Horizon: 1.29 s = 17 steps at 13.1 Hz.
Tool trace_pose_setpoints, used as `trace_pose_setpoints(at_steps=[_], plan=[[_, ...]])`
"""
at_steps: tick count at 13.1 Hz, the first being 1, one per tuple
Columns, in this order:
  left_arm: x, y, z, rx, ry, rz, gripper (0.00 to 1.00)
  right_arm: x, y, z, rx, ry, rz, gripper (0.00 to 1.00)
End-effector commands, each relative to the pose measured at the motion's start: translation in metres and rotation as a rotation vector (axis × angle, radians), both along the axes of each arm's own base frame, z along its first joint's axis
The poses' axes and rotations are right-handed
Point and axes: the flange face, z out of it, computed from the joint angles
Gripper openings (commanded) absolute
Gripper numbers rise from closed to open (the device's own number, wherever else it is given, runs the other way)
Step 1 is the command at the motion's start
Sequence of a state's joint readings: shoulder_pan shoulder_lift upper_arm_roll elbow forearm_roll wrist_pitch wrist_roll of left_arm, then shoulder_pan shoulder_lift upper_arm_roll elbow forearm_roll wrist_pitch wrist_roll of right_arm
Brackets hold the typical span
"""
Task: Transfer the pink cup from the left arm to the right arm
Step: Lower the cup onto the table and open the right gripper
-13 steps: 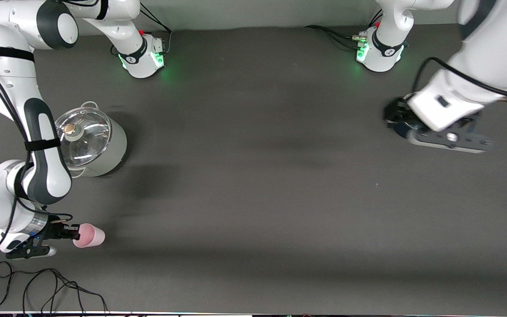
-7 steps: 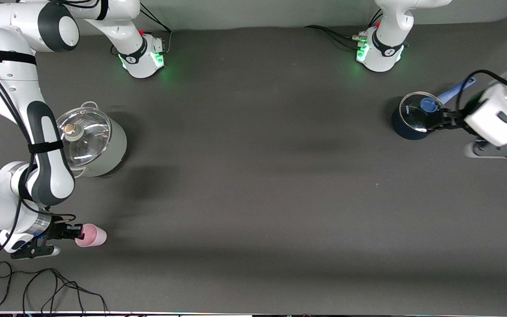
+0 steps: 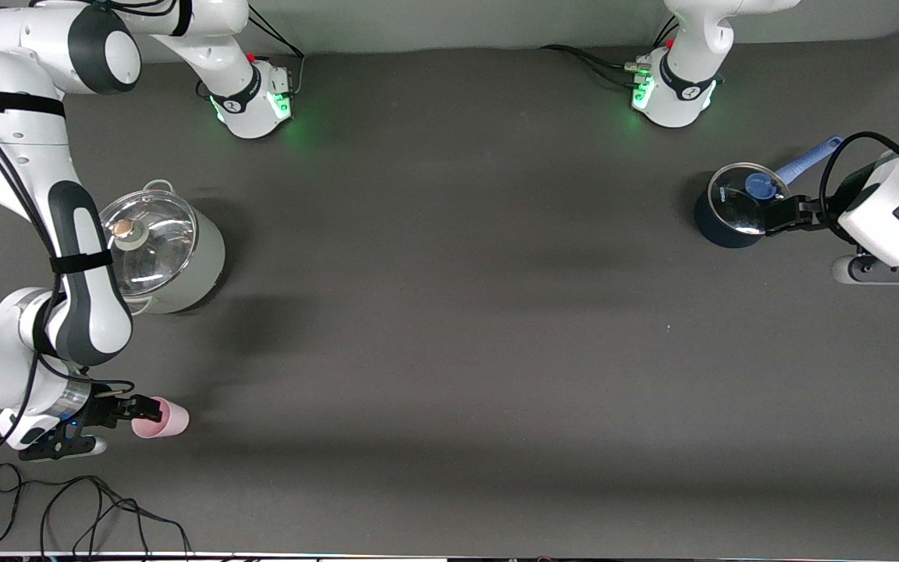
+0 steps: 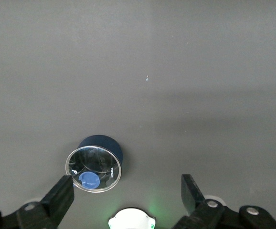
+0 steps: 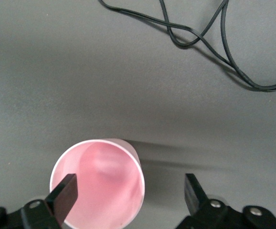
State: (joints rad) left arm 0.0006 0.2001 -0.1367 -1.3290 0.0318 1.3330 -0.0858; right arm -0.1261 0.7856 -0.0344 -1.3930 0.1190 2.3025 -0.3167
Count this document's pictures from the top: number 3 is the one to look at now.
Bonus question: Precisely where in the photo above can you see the pink plastic cup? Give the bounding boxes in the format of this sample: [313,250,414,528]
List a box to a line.
[131,398,190,439]

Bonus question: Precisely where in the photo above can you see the glass lid with blue knob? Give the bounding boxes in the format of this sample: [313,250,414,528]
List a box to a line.
[708,162,794,236]

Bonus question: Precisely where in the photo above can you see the dark blue saucepan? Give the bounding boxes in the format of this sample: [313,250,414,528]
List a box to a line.
[694,137,845,249]

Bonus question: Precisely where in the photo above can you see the grey-green cooking pot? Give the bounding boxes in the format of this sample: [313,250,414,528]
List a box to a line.
[98,180,226,316]

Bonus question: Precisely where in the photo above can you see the large glass pot lid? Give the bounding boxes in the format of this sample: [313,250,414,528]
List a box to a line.
[98,190,199,297]

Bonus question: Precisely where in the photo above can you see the dark grey table mat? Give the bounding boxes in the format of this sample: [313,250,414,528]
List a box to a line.
[0,27,899,559]

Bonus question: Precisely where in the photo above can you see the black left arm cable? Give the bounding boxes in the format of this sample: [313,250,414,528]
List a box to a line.
[818,130,899,244]

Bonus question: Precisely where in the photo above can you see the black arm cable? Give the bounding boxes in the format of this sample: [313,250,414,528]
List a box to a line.
[0,0,138,458]
[818,130,899,244]

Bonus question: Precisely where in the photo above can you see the loose thin black cable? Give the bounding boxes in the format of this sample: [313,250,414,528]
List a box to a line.
[0,463,193,560]

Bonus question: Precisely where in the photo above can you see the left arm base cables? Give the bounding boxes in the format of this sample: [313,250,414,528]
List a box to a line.
[539,16,680,91]

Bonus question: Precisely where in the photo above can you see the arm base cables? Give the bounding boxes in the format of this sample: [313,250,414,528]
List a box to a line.
[196,4,306,101]
[539,16,680,91]

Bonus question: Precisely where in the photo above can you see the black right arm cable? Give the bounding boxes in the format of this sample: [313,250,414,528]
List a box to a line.
[0,0,138,458]

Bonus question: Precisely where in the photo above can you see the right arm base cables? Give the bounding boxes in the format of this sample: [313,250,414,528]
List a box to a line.
[196,4,306,101]

